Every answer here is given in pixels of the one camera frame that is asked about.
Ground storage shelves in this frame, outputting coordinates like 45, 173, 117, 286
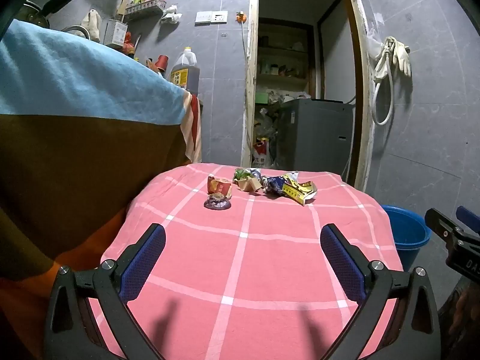
257, 37, 313, 84

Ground blue brown orange cloth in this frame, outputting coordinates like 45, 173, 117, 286
0, 18, 194, 360

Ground red paper carton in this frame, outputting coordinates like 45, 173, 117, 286
207, 175, 233, 200

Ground white rubber gloves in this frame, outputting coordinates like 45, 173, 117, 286
391, 37, 413, 78

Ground blue wrapper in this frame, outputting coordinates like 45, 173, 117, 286
262, 175, 286, 196

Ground pink checked tablecloth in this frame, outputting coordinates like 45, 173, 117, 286
88, 163, 404, 360

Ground purple crumpled wrapper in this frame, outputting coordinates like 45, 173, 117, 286
204, 192, 232, 211

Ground white plastic bag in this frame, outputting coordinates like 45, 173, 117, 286
161, 4, 184, 25

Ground white hose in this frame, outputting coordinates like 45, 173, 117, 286
371, 37, 398, 127

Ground blue plastic bucket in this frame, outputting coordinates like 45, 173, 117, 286
382, 205, 432, 271

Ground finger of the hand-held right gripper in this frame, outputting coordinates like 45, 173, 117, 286
456, 206, 480, 234
425, 208, 462, 239

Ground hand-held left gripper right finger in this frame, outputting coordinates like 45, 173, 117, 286
320, 223, 442, 360

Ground white red sack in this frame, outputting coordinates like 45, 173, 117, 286
253, 139, 273, 169

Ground grey washing machine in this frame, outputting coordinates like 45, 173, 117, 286
275, 98, 355, 183

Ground green wrapper with brown cups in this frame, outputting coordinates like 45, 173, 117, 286
232, 168, 264, 194

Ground yellow snack wrapper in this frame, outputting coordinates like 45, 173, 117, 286
281, 172, 318, 206

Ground pile of plastic bags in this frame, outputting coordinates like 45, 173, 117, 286
253, 106, 280, 147

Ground wooden door frame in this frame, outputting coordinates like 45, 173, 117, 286
240, 0, 376, 193

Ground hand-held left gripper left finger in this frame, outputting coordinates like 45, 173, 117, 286
43, 223, 167, 360

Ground wall shelf rack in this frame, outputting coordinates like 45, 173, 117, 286
124, 0, 168, 22

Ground beige cloth bundle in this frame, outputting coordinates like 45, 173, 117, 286
80, 8, 102, 43

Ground cooking oil bottle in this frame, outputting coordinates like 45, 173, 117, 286
170, 47, 199, 95

